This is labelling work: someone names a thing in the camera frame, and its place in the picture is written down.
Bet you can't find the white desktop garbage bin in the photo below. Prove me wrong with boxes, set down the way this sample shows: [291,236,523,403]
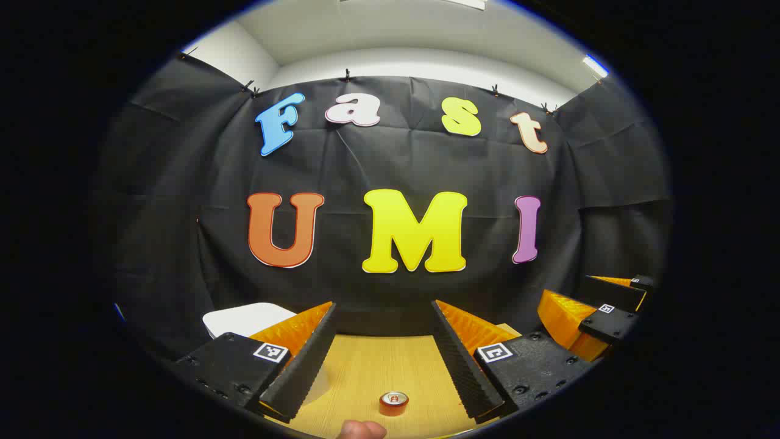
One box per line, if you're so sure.
[203,303,330,404]

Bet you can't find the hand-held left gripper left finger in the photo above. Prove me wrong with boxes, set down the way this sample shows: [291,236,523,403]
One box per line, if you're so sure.
[177,301,338,424]

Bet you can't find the red pop can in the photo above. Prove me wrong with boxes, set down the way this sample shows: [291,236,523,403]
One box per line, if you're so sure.
[379,391,410,417]

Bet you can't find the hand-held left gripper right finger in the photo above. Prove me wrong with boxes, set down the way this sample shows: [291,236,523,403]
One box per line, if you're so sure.
[431,299,595,426]

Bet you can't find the black backdrop cloth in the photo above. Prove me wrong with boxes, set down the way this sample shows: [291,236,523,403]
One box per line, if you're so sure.
[91,52,674,366]

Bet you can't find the wooden desktop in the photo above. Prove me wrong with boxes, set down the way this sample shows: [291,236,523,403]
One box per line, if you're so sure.
[268,323,525,439]

